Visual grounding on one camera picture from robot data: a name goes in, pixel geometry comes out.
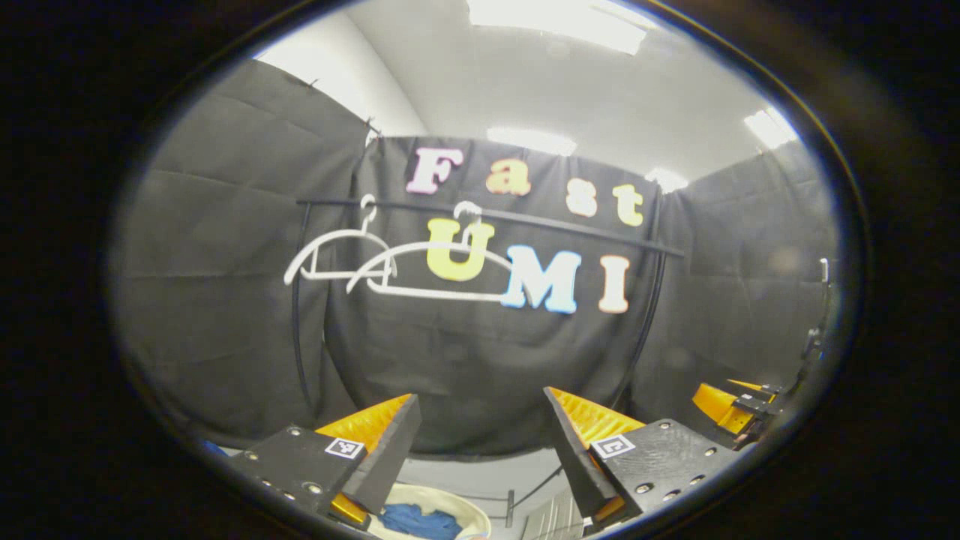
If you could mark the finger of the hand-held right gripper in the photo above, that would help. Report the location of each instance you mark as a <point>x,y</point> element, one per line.
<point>712,405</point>
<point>757,390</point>

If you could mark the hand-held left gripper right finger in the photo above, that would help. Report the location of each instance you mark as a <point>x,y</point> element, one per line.
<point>574,450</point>

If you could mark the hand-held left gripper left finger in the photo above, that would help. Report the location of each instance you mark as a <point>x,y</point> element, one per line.
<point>390,450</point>

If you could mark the cream laundry hamper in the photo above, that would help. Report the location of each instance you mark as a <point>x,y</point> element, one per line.
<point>442,495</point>

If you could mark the white plastic hanger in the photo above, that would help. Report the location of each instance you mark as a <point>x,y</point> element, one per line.
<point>330,274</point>
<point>435,294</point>

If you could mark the black metal clothes rack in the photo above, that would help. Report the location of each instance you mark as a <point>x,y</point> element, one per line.
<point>337,202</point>

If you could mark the black backdrop cloth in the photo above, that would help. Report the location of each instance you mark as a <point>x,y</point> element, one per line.
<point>225,300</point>

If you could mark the large ceiling light panel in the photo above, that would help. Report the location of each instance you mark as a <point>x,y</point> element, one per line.
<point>555,19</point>

